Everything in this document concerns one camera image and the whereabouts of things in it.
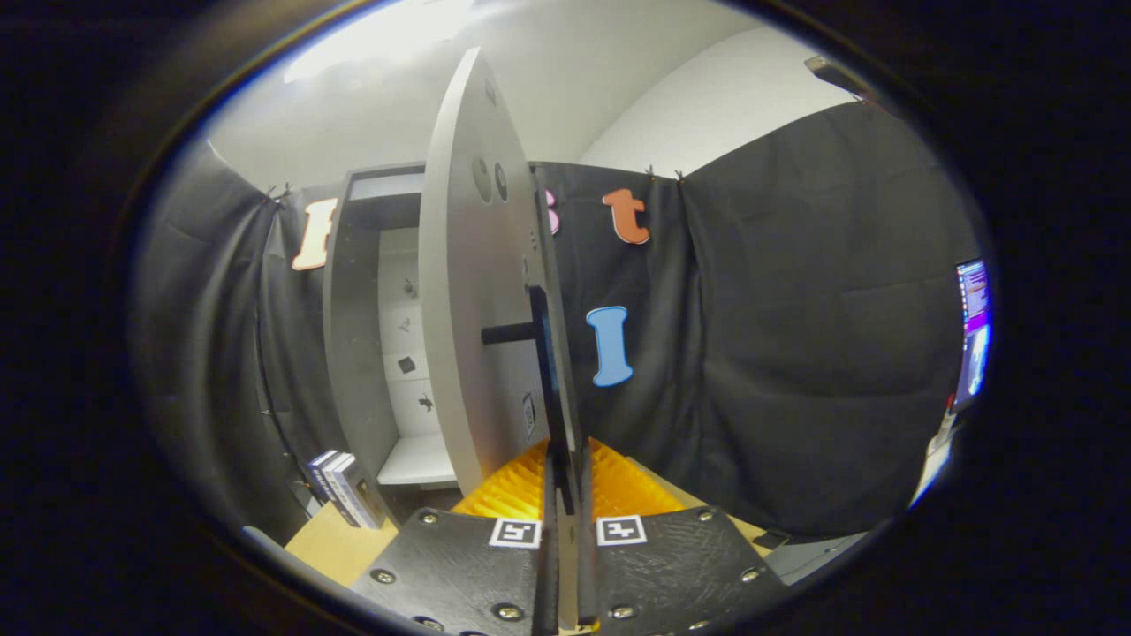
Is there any dark metal bar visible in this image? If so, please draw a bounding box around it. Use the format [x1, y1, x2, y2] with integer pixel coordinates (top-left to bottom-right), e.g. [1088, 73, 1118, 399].
[804, 55, 889, 111]

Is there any black door handle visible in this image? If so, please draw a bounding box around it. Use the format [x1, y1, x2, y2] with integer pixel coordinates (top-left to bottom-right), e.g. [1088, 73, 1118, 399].
[480, 283, 580, 518]

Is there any black backdrop cloth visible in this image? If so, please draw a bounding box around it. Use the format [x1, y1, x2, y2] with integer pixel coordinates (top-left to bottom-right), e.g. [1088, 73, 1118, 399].
[133, 102, 986, 540]

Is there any white side desk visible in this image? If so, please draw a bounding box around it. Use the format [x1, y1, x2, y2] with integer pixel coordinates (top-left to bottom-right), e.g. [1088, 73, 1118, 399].
[910, 411, 964, 509]

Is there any computer monitor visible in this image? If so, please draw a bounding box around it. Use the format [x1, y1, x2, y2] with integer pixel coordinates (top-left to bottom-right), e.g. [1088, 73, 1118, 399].
[950, 256, 992, 414]

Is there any dark grey cabinet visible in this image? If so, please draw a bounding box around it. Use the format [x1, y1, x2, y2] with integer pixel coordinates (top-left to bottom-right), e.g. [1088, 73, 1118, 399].
[322, 162, 460, 522]

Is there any white spine book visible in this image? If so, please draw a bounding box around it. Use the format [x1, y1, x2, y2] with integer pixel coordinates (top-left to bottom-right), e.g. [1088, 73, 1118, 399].
[323, 452, 390, 529]

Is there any blue spine book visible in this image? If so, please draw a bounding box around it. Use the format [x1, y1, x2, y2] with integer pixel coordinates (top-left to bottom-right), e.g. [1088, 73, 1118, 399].
[307, 450, 341, 509]

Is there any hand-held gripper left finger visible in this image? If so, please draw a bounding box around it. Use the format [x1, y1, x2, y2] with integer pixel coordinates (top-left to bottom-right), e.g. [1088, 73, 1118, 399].
[349, 439, 561, 636]

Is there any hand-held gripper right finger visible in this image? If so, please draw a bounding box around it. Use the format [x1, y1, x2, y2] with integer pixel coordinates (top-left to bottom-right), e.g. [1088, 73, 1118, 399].
[579, 437, 789, 635]

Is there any light grey cabinet door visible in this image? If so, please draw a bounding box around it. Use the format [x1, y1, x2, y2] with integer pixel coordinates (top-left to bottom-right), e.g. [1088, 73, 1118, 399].
[417, 47, 584, 497]

